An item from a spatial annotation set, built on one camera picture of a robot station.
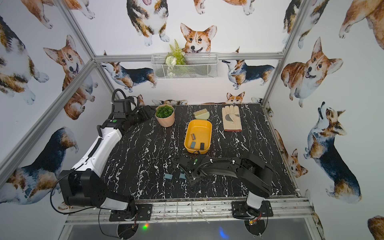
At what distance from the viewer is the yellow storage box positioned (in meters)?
0.98

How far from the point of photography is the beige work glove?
3.57 ft

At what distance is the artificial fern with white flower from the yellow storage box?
0.40 meters

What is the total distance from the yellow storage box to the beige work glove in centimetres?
14
